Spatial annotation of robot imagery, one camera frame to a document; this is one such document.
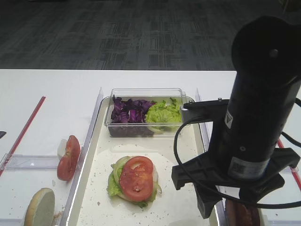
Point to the tomato slice on sandwich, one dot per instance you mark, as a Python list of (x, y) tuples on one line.
[(136, 179)]

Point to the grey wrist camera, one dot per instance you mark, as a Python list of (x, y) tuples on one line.
[(205, 111)]

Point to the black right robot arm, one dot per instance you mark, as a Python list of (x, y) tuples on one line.
[(243, 161)]

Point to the white tomato pusher block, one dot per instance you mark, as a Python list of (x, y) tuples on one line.
[(61, 148)]

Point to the left clear long rail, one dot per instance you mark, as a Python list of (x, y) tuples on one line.
[(81, 163)]

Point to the sliced meat patties stack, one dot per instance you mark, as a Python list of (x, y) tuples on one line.
[(240, 215)]

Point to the sandwich stack base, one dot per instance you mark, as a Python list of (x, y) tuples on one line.
[(114, 188)]

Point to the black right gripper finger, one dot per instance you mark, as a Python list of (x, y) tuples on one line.
[(2, 134)]

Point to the purple cabbage leaves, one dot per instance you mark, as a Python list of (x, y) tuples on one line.
[(130, 111)]

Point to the left red rail strip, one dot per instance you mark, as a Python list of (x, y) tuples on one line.
[(21, 134)]

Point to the upper left clear holder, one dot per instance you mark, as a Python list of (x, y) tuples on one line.
[(28, 162)]

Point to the standing bun half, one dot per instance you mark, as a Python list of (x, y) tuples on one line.
[(40, 211)]

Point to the clear plastic salad box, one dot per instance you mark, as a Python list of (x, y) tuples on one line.
[(141, 129)]

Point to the white meat pusher block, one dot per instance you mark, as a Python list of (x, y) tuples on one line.
[(263, 219)]

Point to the lower left clear holder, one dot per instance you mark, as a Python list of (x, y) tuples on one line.
[(11, 222)]

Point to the metal baking tray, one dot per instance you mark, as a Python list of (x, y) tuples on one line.
[(93, 206)]

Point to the standing tomato slices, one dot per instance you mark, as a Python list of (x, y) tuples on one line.
[(68, 163)]

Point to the upper right clear holder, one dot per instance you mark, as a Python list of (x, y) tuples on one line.
[(289, 170)]

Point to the clear holder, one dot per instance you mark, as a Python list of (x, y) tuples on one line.
[(289, 170), (28, 162), (11, 222)]

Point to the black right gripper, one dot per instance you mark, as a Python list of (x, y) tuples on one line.
[(203, 172)]

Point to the green lettuce in box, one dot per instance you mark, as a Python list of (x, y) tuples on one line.
[(163, 112)]

